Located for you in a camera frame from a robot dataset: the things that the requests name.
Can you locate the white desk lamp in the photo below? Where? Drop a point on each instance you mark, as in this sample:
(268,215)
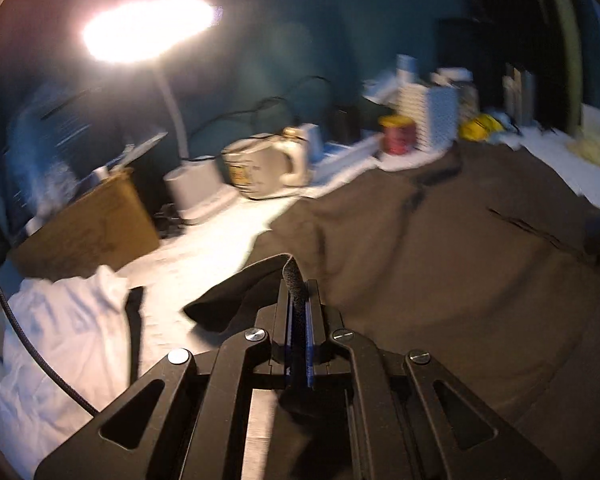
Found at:
(146,33)

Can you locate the dark brown t-shirt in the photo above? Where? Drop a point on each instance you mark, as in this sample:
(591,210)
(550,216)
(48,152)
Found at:
(477,258)

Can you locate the cream electric kettle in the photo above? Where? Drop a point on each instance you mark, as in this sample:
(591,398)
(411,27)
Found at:
(265,164)

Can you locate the white textured bedspread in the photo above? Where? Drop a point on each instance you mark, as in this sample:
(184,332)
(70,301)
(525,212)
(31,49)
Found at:
(184,269)

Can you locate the clear jar white lid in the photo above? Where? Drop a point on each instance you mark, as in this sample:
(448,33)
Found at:
(468,96)

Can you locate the white crumpled garment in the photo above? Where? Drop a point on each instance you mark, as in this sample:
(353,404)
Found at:
(80,328)

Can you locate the white power strip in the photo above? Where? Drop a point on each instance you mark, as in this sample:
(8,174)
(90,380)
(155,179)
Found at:
(338,157)

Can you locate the red can yellow lid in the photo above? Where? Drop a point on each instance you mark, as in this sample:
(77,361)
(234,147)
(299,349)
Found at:
(399,134)

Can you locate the white perforated plastic basket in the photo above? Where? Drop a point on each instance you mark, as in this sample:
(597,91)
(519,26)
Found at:
(434,110)

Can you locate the clear plastic bag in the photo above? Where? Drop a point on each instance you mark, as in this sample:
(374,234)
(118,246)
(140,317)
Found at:
(60,139)

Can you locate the yellow snack bag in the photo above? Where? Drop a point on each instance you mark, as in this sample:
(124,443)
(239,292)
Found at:
(480,128)

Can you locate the brown cardboard box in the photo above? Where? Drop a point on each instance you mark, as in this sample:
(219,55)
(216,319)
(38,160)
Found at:
(108,226)

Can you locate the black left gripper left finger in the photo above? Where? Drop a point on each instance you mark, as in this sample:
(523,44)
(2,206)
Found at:
(186,418)

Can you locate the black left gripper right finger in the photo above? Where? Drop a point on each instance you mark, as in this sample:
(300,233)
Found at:
(408,416)

